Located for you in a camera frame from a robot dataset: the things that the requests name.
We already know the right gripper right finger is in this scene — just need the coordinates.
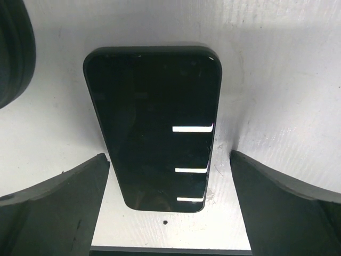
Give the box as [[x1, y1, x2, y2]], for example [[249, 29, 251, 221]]
[[230, 150, 340, 255]]

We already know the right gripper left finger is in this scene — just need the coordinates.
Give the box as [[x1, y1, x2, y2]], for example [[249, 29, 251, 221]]
[[1, 153, 110, 255]]

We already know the black phone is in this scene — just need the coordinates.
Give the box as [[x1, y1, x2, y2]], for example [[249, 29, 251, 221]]
[[83, 45, 222, 213]]

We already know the black round stand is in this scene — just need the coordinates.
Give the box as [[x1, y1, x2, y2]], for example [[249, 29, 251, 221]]
[[1, 1, 36, 108]]

